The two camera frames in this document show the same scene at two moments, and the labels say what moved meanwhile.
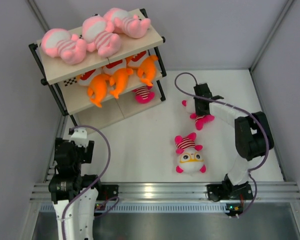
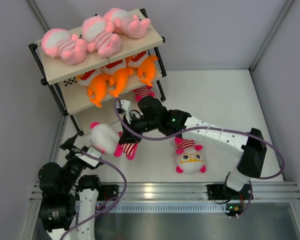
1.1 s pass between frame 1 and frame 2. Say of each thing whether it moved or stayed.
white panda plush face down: moved
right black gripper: moved
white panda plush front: stayed
